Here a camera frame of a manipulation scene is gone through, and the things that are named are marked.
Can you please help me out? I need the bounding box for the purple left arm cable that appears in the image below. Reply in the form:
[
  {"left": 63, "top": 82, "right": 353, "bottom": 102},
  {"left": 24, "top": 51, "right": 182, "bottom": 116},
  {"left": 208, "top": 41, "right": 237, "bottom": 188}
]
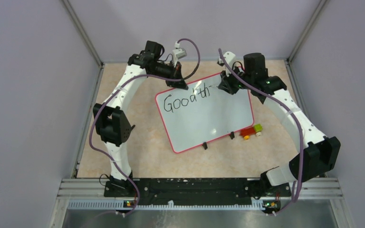
[{"left": 88, "top": 38, "right": 201, "bottom": 218}]

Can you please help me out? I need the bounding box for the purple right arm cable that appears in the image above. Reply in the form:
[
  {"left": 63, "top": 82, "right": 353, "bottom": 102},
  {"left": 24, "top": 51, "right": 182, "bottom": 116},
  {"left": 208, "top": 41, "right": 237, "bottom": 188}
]
[{"left": 218, "top": 47, "right": 305, "bottom": 216}]

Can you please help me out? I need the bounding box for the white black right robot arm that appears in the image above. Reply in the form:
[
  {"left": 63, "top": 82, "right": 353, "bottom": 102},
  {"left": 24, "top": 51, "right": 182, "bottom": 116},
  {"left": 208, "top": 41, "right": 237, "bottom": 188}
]
[{"left": 217, "top": 51, "right": 341, "bottom": 196}]

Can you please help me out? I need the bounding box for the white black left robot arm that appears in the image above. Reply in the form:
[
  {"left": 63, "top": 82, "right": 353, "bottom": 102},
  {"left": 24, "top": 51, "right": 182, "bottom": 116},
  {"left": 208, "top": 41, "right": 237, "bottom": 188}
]
[{"left": 92, "top": 40, "right": 188, "bottom": 196}]

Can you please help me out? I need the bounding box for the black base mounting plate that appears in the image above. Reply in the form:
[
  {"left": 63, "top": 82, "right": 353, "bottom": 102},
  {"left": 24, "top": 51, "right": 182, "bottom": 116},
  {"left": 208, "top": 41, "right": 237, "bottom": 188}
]
[{"left": 104, "top": 178, "right": 291, "bottom": 206}]

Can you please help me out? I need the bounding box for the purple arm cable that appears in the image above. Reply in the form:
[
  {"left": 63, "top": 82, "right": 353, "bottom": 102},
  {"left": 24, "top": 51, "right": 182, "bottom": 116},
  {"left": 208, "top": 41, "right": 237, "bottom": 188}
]
[
  {"left": 218, "top": 47, "right": 305, "bottom": 216},
  {"left": 88, "top": 38, "right": 201, "bottom": 218}
]

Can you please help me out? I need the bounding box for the aluminium frame rail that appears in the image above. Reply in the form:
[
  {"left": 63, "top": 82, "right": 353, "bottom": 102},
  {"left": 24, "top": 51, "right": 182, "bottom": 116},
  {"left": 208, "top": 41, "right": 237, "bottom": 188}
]
[{"left": 48, "top": 178, "right": 355, "bottom": 228}]

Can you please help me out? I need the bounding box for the pink framed whiteboard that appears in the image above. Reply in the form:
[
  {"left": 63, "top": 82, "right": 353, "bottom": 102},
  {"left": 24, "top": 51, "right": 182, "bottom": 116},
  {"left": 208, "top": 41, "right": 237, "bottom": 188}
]
[{"left": 155, "top": 73, "right": 255, "bottom": 153}]

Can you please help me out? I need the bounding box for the green lego brick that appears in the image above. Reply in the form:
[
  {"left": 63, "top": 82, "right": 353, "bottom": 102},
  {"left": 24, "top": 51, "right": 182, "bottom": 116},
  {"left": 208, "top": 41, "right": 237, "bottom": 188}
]
[{"left": 253, "top": 124, "right": 263, "bottom": 133}]

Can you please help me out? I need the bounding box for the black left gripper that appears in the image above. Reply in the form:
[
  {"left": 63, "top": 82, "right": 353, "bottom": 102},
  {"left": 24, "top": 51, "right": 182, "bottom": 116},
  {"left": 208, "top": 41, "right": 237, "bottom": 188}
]
[{"left": 151, "top": 60, "right": 188, "bottom": 90}]

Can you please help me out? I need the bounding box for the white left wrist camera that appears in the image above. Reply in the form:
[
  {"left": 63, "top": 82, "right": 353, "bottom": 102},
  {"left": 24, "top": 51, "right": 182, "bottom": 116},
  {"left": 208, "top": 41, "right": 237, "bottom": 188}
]
[{"left": 171, "top": 41, "right": 187, "bottom": 67}]

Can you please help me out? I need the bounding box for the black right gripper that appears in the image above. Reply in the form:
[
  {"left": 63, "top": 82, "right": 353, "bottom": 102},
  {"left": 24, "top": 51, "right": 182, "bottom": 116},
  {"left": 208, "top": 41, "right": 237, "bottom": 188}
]
[{"left": 220, "top": 64, "right": 253, "bottom": 95}]

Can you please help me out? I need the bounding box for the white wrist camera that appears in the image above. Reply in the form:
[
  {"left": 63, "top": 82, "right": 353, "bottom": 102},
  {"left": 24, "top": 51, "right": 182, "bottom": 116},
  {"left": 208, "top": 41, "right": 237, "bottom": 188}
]
[
  {"left": 171, "top": 41, "right": 187, "bottom": 67},
  {"left": 217, "top": 51, "right": 237, "bottom": 76}
]

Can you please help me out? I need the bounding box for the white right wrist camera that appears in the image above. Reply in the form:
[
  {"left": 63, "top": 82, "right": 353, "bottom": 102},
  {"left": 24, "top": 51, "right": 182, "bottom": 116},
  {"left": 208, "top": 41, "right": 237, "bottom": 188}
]
[{"left": 217, "top": 51, "right": 237, "bottom": 76}]

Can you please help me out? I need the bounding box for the black whiteboard clip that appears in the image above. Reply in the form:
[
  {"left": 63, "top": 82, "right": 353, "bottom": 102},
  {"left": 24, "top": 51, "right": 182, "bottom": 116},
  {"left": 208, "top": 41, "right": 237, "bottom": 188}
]
[
  {"left": 202, "top": 142, "right": 208, "bottom": 150},
  {"left": 229, "top": 132, "right": 235, "bottom": 140}
]

